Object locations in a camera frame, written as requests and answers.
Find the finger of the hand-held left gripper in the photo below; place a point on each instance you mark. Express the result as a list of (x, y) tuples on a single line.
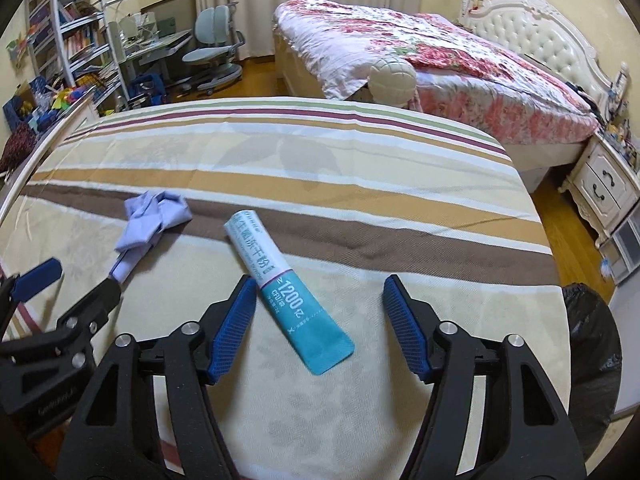
[(37, 280), (102, 297)]

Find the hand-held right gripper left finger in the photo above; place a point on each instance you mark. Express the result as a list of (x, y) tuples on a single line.
[(232, 330)]

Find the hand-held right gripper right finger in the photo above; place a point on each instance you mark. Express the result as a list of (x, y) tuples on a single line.
[(405, 330)]

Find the teal and white sachet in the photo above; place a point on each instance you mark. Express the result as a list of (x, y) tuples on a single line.
[(295, 310)]

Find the lavender cloth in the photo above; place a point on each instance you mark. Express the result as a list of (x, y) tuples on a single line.
[(150, 220)]

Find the bin with black liner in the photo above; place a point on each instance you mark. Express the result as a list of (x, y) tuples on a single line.
[(590, 350)]

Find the dark patterned cloth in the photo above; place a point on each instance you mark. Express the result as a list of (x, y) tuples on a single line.
[(15, 147)]

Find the striped sheet bed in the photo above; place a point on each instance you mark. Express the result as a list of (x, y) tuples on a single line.
[(350, 185)]

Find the blue storage crate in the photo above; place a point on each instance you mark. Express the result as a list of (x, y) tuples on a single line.
[(17, 110)]

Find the small blue plastic bag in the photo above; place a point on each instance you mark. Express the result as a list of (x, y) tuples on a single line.
[(605, 269)]

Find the clear plastic drawer unit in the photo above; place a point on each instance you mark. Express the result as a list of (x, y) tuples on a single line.
[(627, 245)]

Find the white carved nightstand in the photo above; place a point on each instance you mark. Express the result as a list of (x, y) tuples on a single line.
[(600, 180)]

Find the white bookshelf with books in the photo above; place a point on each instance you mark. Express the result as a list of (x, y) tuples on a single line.
[(59, 30)]

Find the grey study desk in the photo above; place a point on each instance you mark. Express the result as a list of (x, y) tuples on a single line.
[(160, 42)]

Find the pink floral quilt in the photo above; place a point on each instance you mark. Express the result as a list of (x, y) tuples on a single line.
[(450, 60)]

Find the clutter of small items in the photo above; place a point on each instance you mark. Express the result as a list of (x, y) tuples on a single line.
[(620, 125)]

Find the light blue desk chair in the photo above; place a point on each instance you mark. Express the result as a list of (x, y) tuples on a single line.
[(215, 20)]

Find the white tufted bed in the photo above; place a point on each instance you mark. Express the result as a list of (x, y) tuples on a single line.
[(550, 35)]

